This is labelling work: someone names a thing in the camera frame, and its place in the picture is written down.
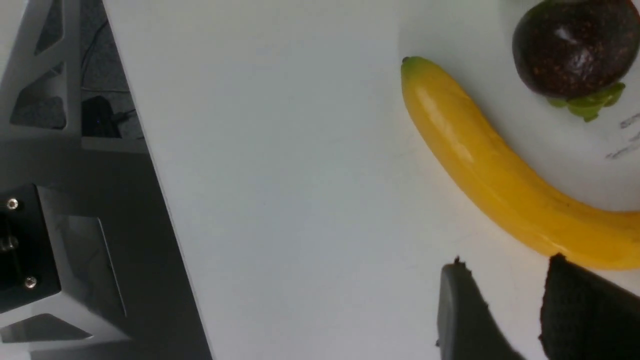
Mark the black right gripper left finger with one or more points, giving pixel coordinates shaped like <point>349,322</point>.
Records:
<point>466,328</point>

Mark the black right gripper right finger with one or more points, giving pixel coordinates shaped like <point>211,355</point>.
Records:
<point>586,317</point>

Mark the yellow banana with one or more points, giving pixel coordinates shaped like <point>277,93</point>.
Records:
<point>503,186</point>

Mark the grey metal frame stand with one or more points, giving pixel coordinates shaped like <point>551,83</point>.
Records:
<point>90,264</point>

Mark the dark purple mangosteen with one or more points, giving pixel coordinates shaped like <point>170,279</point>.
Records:
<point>575,53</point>

